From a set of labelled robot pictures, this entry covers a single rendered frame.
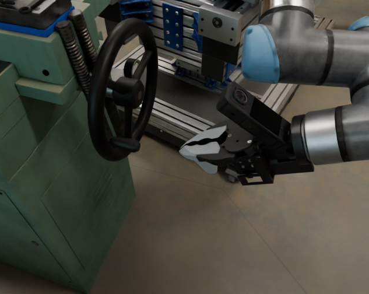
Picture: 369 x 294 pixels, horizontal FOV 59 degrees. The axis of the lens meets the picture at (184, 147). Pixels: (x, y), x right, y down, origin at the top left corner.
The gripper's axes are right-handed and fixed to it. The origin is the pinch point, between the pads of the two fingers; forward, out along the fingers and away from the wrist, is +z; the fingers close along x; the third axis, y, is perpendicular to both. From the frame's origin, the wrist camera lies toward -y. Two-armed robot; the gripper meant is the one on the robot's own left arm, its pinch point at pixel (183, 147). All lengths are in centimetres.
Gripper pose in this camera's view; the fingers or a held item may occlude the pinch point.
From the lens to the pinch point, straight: 56.3
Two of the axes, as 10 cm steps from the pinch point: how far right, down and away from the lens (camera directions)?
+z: -8.2, 1.3, 5.5
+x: 3.0, -7.2, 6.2
